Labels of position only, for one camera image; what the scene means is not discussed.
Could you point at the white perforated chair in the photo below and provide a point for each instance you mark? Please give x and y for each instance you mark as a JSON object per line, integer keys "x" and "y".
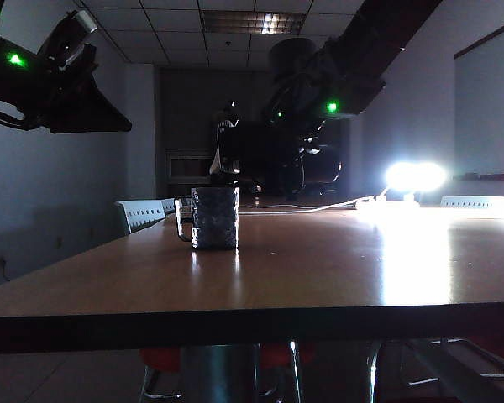
{"x": 169, "y": 205}
{"x": 142, "y": 215}
{"x": 475, "y": 203}

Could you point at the red seat chrome chair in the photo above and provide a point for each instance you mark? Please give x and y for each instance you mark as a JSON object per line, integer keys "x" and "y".
{"x": 294, "y": 369}
{"x": 161, "y": 359}

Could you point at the small shiny round object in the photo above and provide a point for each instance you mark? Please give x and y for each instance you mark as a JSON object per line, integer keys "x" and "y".
{"x": 257, "y": 188}

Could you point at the grey metal table pedestal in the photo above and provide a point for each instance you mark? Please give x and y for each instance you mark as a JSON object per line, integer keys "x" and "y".
{"x": 218, "y": 373}

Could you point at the black thermos cup with flip lid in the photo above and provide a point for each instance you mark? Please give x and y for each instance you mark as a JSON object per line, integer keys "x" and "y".
{"x": 256, "y": 147}

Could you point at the grey metal chair frame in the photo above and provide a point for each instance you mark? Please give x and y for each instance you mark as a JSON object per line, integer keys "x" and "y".
{"x": 476, "y": 360}

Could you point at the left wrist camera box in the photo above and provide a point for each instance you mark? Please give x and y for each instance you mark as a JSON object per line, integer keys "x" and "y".
{"x": 73, "y": 31}

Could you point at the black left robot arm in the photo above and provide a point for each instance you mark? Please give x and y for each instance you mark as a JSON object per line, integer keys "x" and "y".
{"x": 8, "y": 84}

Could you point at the wall whiteboard with dark frame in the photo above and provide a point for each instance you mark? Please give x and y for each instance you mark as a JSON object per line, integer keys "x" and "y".
{"x": 489, "y": 105}

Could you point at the textured clear glass mug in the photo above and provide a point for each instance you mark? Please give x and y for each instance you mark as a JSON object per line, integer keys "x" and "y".
{"x": 215, "y": 220}

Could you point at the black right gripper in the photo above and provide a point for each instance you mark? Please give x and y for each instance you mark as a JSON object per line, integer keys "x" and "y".
{"x": 306, "y": 96}

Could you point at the low wall cabinet shelf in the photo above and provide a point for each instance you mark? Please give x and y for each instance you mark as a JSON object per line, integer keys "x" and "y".
{"x": 189, "y": 168}

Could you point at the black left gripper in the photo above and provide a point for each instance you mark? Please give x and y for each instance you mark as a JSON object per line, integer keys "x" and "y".
{"x": 63, "y": 84}

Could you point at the louvred ceiling light fixture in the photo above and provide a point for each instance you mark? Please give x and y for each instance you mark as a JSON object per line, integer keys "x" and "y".
{"x": 254, "y": 22}

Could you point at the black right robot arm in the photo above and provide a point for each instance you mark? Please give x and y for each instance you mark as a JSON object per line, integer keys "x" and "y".
{"x": 382, "y": 33}

